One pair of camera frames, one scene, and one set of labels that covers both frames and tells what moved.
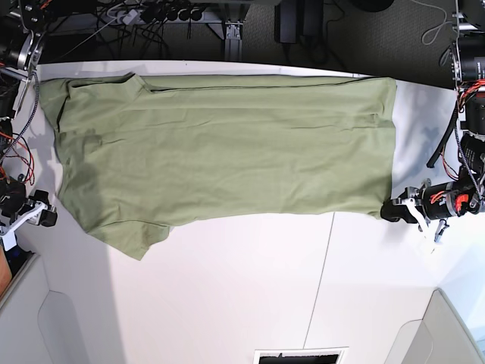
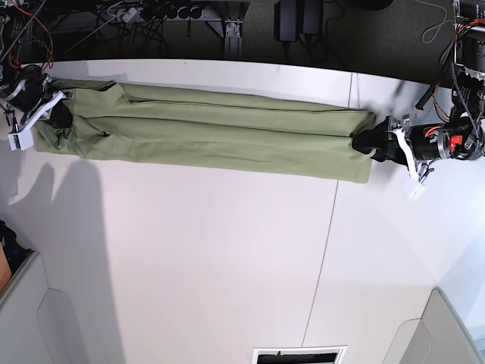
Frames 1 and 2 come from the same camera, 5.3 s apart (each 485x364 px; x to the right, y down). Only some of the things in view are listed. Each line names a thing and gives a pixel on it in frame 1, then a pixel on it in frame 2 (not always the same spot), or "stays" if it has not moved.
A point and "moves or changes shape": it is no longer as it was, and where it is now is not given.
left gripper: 17,207 -> 27,91
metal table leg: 233,43 stays
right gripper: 439,202 -> 398,139
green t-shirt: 140,155 moves or changes shape
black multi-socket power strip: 155,14 stays
